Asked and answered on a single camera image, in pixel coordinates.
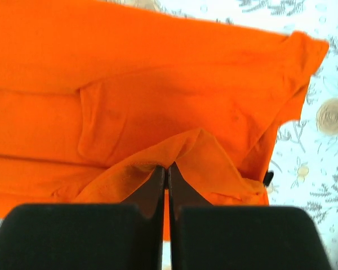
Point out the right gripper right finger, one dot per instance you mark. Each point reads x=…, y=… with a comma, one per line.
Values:
x=204, y=236

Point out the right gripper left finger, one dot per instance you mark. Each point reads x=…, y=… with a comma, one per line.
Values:
x=128, y=235

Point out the orange t shirt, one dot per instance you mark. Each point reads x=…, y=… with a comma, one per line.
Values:
x=94, y=95

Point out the floral patterned table mat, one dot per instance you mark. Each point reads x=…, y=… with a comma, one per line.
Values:
x=305, y=158

